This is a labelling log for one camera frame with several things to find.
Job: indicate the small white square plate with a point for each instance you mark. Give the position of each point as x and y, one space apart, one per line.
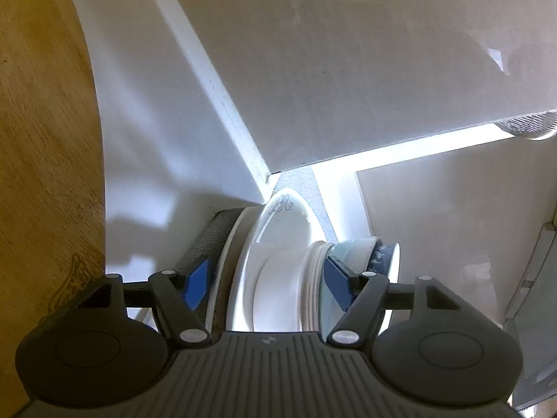
287 222

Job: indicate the grey counter mat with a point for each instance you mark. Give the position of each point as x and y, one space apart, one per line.
300 187

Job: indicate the metal mesh strainer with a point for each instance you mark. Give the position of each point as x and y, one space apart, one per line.
531 126

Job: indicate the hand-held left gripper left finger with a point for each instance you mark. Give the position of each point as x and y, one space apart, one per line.
198 283

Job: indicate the wooden cutting board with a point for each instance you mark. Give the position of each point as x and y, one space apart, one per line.
43 139

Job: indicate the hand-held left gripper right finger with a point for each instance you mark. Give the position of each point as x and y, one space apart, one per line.
339 285

